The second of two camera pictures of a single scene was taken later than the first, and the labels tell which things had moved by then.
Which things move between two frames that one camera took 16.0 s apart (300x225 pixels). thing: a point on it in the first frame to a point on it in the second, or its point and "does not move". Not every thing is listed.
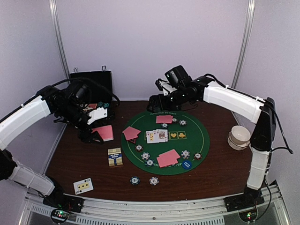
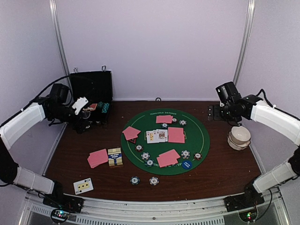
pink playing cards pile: x=105 y=131 to x=97 y=158
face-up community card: x=154 y=136 does not move
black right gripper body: x=171 y=104 to x=227 y=114
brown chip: x=138 y=148 does not move
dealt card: x=131 y=133 does not move
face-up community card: x=161 y=135 does not move
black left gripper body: x=82 y=133 to x=78 y=129
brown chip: x=198 y=156 does not move
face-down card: x=164 y=161 does not move
